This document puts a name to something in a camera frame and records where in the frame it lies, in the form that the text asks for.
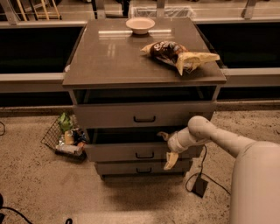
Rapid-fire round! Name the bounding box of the black wire basket left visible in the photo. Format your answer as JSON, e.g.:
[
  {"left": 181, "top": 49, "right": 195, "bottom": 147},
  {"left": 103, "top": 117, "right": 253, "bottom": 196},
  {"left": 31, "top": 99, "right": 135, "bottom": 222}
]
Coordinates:
[{"left": 41, "top": 116, "right": 87, "bottom": 161}]

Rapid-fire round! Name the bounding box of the black floor power box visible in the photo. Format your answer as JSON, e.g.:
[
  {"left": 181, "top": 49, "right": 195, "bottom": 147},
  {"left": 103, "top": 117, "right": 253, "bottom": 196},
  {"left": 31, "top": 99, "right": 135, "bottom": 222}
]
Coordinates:
[{"left": 192, "top": 175, "right": 208, "bottom": 198}]

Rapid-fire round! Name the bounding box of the grey top drawer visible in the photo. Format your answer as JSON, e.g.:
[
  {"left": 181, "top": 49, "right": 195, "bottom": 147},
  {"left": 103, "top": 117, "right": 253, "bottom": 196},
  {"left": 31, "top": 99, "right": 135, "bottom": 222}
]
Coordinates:
[{"left": 73, "top": 101, "right": 216, "bottom": 129}]

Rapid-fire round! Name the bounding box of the black cable bottom left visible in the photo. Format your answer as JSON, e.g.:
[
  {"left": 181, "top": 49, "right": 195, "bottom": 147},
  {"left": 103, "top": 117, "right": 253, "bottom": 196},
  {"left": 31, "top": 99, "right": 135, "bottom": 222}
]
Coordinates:
[{"left": 0, "top": 192, "right": 74, "bottom": 224}]

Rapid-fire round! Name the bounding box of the grey drawer cabinet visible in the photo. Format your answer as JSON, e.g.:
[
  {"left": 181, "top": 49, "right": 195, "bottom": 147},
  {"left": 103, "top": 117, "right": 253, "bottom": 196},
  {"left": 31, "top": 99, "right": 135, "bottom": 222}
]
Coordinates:
[{"left": 62, "top": 17, "right": 228, "bottom": 181}]

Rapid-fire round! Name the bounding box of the grey bottom drawer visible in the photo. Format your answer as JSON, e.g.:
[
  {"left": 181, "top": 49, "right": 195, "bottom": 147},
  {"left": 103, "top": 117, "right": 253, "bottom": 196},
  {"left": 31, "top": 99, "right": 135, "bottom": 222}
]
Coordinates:
[{"left": 95, "top": 159, "right": 193, "bottom": 176}]

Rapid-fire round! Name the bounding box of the wooden chair background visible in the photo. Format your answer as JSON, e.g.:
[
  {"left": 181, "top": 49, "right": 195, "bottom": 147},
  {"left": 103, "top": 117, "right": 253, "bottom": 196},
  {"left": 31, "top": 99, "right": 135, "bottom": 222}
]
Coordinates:
[{"left": 15, "top": 0, "right": 62, "bottom": 21}]

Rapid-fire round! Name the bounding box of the white bottle in basket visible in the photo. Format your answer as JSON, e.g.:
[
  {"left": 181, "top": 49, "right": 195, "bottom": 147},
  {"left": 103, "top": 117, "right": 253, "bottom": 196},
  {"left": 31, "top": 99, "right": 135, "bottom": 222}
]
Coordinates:
[{"left": 56, "top": 144, "right": 82, "bottom": 156}]

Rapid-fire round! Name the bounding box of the green leafy vegetable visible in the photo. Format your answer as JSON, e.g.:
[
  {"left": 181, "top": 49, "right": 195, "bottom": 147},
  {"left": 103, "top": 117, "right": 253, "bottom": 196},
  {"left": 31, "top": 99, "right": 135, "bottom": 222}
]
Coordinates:
[{"left": 58, "top": 113, "right": 73, "bottom": 132}]

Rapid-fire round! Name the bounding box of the black floor cable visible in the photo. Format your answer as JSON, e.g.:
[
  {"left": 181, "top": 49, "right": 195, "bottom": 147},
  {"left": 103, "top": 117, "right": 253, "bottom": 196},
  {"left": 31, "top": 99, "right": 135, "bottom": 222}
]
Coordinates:
[{"left": 185, "top": 144, "right": 232, "bottom": 196}]

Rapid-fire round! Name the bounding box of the white bowl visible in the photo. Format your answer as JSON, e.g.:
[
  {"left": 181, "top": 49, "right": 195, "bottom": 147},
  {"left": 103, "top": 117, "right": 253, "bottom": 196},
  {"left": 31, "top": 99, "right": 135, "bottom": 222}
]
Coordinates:
[{"left": 126, "top": 17, "right": 155, "bottom": 35}]

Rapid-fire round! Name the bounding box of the white wire tray background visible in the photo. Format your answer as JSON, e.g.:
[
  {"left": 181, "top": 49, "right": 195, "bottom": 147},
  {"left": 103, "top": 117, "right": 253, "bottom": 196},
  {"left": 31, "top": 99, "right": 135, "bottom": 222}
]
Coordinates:
[{"left": 129, "top": 5, "right": 195, "bottom": 18}]

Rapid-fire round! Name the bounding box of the brown chip bag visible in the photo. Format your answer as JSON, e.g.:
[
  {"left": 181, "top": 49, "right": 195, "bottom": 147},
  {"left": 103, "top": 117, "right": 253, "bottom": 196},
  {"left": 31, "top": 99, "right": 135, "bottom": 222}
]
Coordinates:
[{"left": 141, "top": 40, "right": 220, "bottom": 75}]

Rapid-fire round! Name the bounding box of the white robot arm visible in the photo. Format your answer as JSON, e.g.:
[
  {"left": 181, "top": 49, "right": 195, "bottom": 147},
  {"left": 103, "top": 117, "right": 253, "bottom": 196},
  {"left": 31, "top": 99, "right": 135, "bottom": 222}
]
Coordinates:
[{"left": 158, "top": 115, "right": 280, "bottom": 224}]

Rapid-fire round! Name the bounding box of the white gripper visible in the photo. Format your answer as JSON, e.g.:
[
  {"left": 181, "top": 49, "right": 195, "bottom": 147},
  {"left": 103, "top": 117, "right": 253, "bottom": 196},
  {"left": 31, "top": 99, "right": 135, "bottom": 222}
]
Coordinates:
[{"left": 157, "top": 131, "right": 189, "bottom": 171}]

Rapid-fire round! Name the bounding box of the grey drawer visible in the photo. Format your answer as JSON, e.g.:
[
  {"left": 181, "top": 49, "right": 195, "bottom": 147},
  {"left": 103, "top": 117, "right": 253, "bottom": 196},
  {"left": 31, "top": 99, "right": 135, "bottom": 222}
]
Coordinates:
[
  {"left": 73, "top": 101, "right": 216, "bottom": 129},
  {"left": 83, "top": 127, "right": 204, "bottom": 163},
  {"left": 95, "top": 159, "right": 193, "bottom": 176}
]

